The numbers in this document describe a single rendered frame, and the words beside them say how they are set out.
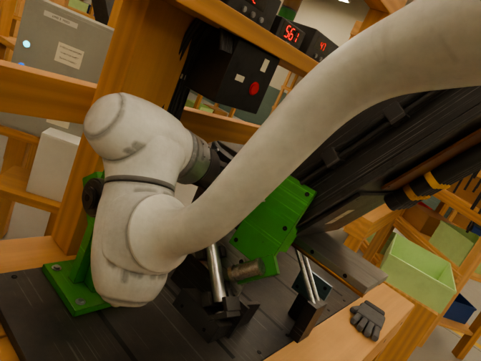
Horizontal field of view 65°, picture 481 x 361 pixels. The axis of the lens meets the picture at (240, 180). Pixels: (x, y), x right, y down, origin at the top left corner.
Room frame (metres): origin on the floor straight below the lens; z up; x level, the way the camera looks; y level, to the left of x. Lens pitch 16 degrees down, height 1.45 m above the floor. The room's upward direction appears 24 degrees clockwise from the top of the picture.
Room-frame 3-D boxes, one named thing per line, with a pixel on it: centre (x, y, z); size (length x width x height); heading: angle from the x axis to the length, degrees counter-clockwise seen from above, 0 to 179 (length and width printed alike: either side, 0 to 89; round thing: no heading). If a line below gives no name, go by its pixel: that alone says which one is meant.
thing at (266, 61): (0.95, 0.13, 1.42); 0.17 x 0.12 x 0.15; 146
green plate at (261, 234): (0.83, -0.12, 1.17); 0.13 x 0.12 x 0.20; 146
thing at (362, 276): (0.94, -0.23, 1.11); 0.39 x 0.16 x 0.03; 56
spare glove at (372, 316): (1.06, -0.53, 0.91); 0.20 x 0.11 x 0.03; 155
